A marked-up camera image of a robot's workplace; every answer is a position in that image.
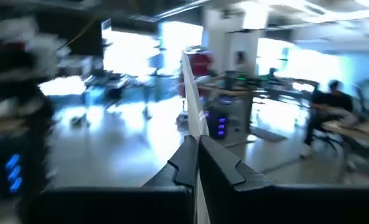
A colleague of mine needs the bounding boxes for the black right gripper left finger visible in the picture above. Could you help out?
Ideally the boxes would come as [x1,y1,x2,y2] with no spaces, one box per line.
[25,135,199,224]

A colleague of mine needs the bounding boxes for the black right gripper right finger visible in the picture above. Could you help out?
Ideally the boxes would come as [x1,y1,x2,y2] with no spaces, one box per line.
[198,135,369,224]

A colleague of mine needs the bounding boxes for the white paper sheet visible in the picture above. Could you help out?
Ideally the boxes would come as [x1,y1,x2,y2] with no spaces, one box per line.
[180,50,210,224]

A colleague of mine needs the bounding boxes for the black computer tower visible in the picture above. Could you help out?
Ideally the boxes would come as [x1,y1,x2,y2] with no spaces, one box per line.
[0,133,53,224]
[203,105,231,140]

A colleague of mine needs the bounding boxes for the red storage bins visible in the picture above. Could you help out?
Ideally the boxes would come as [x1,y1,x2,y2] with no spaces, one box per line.
[189,52,215,78]

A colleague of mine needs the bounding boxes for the person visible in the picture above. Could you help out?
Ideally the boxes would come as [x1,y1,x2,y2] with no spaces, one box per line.
[304,80,361,156]

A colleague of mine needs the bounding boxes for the wooden work table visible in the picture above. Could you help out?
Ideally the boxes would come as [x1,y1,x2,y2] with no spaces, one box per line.
[322,119,369,147]

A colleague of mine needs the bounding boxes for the white column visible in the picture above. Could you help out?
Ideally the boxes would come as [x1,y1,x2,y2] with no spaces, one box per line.
[202,4,261,78]

